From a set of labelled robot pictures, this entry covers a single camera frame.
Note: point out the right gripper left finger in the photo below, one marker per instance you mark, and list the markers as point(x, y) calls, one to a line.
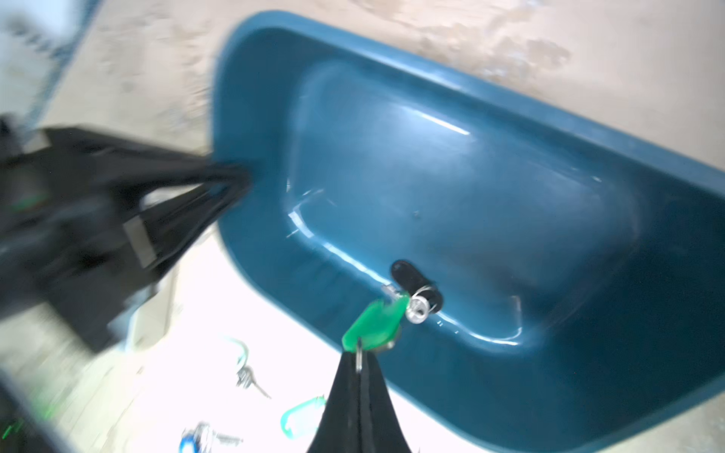
point(339, 430)

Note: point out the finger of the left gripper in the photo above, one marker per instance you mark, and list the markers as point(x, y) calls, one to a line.
point(161, 234)
point(170, 164)

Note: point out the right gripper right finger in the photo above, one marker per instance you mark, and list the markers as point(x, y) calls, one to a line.
point(380, 430)

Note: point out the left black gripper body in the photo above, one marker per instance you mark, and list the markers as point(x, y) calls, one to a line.
point(74, 232)

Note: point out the key with green tag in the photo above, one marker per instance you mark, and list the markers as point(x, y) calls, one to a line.
point(246, 378)
point(376, 329)

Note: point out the key with black tag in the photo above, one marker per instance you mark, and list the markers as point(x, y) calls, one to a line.
point(425, 299)

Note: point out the key with blue tag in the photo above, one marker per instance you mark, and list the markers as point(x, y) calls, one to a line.
point(205, 439)

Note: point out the teal plastic storage box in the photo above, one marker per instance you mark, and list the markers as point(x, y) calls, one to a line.
point(581, 269)

